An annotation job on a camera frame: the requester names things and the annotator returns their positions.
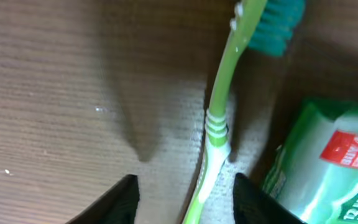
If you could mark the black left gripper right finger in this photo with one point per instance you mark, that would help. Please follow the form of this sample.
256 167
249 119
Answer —
252 206

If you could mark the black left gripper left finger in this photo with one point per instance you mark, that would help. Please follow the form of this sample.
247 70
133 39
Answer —
118 205

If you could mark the green soap packet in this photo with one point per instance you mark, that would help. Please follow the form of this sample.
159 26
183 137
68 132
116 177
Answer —
315 173

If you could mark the green white toothbrush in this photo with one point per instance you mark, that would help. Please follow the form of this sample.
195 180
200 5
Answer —
266 26

